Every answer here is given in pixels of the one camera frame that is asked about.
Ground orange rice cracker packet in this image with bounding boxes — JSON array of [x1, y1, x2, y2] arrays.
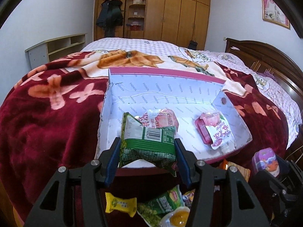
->
[[219, 159, 251, 182]]

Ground purple jelly cup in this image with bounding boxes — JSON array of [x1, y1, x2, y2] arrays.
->
[[252, 148, 280, 177]]

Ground yellow egg jelly cup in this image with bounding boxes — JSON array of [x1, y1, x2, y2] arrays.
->
[[160, 207, 190, 227]]

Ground yellow candy packet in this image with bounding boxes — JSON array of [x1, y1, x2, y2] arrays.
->
[[105, 192, 137, 217]]

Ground green pea snack bag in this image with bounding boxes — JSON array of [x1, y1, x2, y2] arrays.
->
[[137, 185, 185, 226]]

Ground green pea snack bag barcode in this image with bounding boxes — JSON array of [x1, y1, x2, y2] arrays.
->
[[119, 112, 177, 174]]

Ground pink peach jelly pouch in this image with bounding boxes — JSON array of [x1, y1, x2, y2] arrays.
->
[[135, 109, 179, 132]]

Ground pink cardboard box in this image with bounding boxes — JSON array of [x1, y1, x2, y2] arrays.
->
[[95, 67, 252, 163]]

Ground pink checked bed sheet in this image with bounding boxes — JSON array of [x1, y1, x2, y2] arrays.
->
[[82, 37, 302, 147]]

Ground red floral plush blanket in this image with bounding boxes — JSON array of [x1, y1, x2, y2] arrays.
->
[[1, 49, 291, 221]]

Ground dark wooden headboard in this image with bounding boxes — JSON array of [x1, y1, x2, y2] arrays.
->
[[226, 38, 302, 109]]

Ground white low shelf unit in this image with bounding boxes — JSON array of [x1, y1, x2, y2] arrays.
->
[[25, 33, 86, 69]]

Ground black bag near wardrobe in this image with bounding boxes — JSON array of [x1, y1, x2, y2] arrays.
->
[[187, 40, 198, 50]]

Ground red pot on shelf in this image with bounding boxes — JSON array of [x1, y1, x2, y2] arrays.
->
[[129, 21, 142, 31]]

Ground framed wedding photo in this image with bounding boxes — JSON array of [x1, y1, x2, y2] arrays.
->
[[262, 0, 291, 29]]

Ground dark hanging jackets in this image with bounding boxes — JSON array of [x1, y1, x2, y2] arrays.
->
[[96, 0, 123, 37]]

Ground wooden wardrobe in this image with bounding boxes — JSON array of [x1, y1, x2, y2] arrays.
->
[[94, 0, 211, 50]]

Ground round box on shelf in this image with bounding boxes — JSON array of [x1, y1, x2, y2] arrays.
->
[[133, 0, 143, 5]]

